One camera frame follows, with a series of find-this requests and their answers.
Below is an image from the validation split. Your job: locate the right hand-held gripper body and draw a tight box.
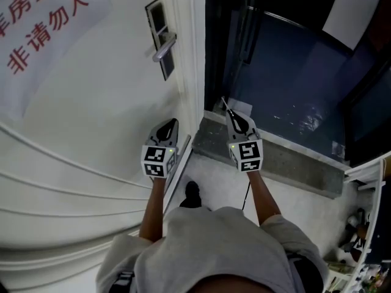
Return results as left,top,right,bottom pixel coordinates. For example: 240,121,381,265
228,133,265,173

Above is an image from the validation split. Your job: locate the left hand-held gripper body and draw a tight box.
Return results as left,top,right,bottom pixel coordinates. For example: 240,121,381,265
141,140,179,179

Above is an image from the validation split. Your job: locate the person's left forearm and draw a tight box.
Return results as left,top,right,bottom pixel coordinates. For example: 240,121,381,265
138,176,167,242

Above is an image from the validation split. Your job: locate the person's right forearm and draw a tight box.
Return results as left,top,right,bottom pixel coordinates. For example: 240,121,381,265
245,170,282,227

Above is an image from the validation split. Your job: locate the grey stone door step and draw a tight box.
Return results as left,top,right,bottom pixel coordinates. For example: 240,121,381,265
191,109,353,200

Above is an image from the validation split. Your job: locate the white door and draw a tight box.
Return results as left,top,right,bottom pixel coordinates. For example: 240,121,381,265
0,0,206,293

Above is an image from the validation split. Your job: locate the paper sign with red text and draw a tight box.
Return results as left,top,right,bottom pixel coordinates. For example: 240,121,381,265
0,0,112,122

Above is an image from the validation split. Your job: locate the person's left black shoe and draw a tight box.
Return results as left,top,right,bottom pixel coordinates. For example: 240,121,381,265
179,180,203,209

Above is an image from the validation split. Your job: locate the person's grey shirt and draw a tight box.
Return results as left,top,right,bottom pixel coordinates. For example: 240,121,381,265
95,206,329,293

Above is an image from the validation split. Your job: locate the black waist pack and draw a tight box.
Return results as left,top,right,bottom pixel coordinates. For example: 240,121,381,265
288,254,325,293

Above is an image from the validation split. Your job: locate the white shelf rack with items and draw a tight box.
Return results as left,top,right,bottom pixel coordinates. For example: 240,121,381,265
323,155,391,293

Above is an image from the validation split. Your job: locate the black floor cable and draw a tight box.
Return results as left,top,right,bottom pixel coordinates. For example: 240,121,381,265
241,181,252,211

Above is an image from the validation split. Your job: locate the silver door lock with handle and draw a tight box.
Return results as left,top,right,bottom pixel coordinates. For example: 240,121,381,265
144,0,178,82

